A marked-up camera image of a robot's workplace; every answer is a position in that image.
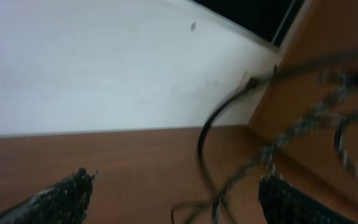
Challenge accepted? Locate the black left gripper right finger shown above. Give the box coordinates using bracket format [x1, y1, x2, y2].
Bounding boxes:
[258, 175, 356, 224]

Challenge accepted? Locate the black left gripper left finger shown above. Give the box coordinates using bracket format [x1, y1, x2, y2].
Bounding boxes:
[0, 168, 98, 224]

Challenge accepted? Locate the thin black cable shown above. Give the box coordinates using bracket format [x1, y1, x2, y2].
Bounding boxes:
[170, 46, 358, 224]

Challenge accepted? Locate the black and white braided cable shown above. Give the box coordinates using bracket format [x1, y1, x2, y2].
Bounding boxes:
[211, 71, 358, 224]

